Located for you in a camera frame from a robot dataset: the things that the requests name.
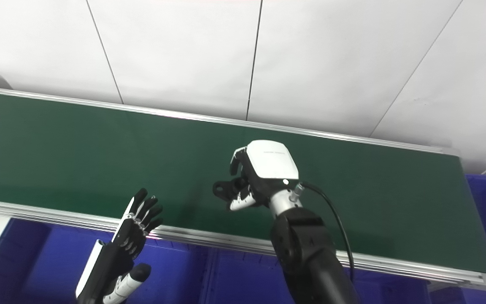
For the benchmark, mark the blue plastic bin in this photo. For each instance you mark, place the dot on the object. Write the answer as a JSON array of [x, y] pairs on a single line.
[[36, 261], [243, 278]]

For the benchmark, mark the black flanged machine part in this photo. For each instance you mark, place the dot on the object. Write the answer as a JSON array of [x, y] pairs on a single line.
[[222, 188]]

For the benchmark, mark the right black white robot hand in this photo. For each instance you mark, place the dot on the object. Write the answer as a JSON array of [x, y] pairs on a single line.
[[272, 162]]

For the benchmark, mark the green conveyor belt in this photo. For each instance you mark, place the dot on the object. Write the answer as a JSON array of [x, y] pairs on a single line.
[[99, 156], [57, 217]]

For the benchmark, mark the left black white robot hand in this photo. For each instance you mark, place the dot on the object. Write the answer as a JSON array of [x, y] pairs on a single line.
[[108, 266]]

